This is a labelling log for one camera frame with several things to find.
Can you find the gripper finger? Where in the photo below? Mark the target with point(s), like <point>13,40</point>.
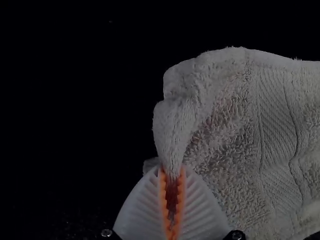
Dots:
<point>142,210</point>
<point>197,212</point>

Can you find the pale towel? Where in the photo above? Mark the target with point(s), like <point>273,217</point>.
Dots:
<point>250,125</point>

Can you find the black mat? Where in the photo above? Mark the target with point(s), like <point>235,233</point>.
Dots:
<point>62,100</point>

